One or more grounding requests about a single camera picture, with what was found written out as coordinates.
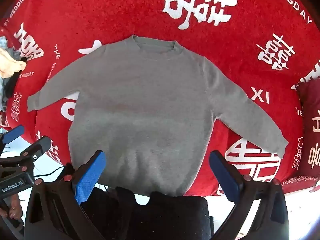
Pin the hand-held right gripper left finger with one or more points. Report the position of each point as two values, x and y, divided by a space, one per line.
90 177

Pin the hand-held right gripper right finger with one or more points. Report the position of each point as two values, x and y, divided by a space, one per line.
225 177

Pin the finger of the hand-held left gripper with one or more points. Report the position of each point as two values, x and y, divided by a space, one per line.
37 148
14 133

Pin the grey towel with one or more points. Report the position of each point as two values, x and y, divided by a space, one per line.
140 110

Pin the pile of clothes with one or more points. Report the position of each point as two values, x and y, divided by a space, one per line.
10 83

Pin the person's left hand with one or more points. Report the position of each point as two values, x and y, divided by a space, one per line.
12 206

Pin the cream cloth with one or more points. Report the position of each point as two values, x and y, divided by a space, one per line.
9 63

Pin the dark cloth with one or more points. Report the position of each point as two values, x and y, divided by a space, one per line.
150 217

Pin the grey fuzzy cloth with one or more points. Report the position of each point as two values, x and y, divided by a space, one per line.
4 43

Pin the red printed cushion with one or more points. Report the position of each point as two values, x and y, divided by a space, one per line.
311 130

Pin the red printed blanket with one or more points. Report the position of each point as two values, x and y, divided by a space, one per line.
100 12

